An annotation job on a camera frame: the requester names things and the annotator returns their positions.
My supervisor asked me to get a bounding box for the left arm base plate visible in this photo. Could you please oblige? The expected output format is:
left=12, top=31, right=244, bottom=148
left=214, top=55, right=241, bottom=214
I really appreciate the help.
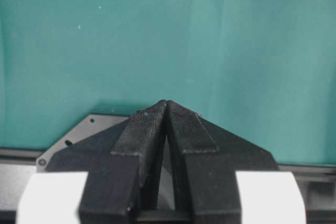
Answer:
left=36, top=114, right=129, bottom=173

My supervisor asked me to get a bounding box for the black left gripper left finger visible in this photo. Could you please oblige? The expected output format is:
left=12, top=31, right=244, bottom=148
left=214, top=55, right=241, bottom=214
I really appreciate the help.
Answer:
left=46, top=100, right=167, bottom=223

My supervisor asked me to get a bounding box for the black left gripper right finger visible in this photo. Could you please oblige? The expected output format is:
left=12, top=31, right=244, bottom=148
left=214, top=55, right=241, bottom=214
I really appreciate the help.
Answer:
left=166, top=101, right=279, bottom=223

